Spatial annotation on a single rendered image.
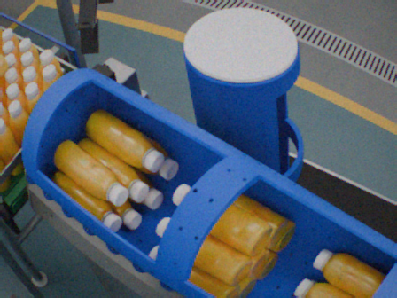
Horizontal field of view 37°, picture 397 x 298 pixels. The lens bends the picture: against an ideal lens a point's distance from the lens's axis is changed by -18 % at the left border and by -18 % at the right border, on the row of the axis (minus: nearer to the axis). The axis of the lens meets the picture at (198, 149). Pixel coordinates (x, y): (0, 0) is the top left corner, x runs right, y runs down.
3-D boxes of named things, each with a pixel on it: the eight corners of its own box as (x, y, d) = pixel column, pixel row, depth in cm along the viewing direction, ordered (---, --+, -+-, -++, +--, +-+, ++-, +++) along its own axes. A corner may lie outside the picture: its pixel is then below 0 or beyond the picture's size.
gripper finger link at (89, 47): (98, 18, 93) (97, 20, 92) (99, 50, 98) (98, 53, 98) (81, 19, 93) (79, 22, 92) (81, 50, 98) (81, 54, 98)
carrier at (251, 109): (229, 276, 222) (308, 249, 224) (199, 98, 153) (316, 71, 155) (207, 211, 240) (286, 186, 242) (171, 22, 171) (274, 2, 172)
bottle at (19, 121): (23, 162, 165) (6, 123, 152) (19, 145, 169) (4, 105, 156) (42, 153, 166) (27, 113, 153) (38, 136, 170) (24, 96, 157)
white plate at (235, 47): (200, 93, 153) (201, 97, 153) (314, 66, 154) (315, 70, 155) (172, 19, 169) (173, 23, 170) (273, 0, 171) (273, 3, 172)
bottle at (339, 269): (379, 300, 114) (323, 270, 121) (394, 274, 112) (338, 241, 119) (369, 310, 108) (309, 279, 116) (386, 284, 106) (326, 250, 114)
